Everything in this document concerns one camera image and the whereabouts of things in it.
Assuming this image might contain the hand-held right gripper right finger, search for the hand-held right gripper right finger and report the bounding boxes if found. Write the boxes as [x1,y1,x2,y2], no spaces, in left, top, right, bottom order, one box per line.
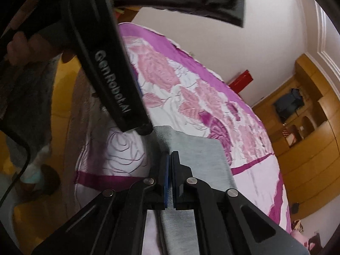
[171,151,311,255]

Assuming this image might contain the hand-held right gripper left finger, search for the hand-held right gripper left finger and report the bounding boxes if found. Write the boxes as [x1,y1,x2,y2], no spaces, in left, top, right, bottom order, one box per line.
[32,153,171,255]

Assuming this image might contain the grey towel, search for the grey towel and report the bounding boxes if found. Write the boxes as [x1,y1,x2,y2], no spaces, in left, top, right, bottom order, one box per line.
[152,124,238,255]

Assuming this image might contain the person's left hand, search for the person's left hand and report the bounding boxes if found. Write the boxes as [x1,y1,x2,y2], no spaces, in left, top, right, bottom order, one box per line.
[7,30,36,66]

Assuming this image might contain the pink floral blanket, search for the pink floral blanket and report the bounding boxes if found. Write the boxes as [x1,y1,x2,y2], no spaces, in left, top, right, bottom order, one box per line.
[52,23,291,255]

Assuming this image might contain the person's grey clothing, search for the person's grey clothing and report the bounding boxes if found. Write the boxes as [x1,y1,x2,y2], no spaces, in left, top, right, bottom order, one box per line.
[0,58,54,165]

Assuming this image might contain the red chair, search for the red chair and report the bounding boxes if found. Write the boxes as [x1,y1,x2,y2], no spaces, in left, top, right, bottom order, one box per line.
[228,70,253,96]

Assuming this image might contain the red and white box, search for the red and white box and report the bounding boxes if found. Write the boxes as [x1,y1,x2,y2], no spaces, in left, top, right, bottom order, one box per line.
[283,126,302,147]

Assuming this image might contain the patterned bag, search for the patterned bag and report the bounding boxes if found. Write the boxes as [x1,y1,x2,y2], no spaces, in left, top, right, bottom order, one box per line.
[292,219,305,233]

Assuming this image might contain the dark hanging clothes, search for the dark hanging clothes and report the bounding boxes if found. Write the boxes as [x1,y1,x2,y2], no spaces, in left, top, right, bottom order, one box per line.
[273,88,305,121]

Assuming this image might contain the wooden wardrobe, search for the wooden wardrobe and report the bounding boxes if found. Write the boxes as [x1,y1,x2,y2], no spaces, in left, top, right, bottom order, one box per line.
[252,54,340,220]

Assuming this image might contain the pink pillow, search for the pink pillow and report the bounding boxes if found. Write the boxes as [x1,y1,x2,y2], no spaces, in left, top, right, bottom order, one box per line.
[291,231,323,251]

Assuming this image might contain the black cable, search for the black cable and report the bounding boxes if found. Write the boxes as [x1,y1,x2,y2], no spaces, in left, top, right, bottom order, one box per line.
[0,123,30,208]

